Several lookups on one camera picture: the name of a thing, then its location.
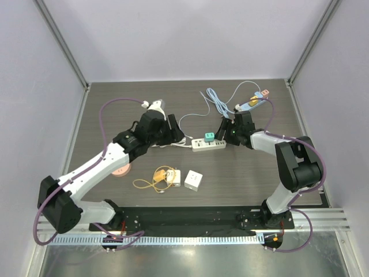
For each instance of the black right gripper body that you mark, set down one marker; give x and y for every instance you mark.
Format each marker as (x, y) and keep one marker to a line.
(229, 130)

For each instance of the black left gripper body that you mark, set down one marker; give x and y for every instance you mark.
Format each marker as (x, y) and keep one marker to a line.
(171, 136)

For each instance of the teal plug adapter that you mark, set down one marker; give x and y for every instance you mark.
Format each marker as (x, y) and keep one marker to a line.
(209, 137)

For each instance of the light blue power strip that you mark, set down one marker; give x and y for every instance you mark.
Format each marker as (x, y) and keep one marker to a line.
(246, 107)

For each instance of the white power strip green ports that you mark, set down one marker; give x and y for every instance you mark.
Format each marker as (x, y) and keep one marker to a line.
(200, 144)

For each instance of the yellow orange plug adapter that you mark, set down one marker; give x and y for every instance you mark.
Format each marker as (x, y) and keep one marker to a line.
(159, 176)

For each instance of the white cube socket tiger sticker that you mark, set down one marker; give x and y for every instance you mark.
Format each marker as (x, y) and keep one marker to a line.
(173, 177)

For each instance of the white cube socket plain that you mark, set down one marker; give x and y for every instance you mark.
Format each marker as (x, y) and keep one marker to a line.
(193, 180)

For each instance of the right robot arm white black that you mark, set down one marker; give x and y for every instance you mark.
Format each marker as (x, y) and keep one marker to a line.
(299, 166)

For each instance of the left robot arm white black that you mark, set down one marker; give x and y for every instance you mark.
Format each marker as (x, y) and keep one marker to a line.
(60, 200)

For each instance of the yellow plug adapter on strip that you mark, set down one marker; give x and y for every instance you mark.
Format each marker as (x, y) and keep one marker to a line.
(253, 101)

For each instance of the light blue plug adapter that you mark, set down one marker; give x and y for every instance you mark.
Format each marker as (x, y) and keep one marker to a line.
(258, 95)

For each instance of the pink plug adapter on strip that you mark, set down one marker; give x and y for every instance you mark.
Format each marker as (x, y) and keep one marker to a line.
(265, 93)

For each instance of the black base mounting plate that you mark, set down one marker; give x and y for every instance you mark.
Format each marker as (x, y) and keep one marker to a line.
(199, 222)

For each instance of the aluminium frame rail front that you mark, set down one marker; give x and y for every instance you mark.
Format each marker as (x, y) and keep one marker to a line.
(322, 219)

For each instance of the white slotted cable duct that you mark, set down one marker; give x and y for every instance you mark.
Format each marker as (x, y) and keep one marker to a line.
(100, 239)

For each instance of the left aluminium frame post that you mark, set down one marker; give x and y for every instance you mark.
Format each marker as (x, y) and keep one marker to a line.
(50, 22)

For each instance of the aluminium frame post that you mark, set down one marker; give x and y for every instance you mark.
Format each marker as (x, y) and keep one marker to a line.
(313, 40)
(50, 22)

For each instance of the right aluminium frame post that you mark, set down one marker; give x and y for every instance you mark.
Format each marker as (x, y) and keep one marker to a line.
(313, 40)

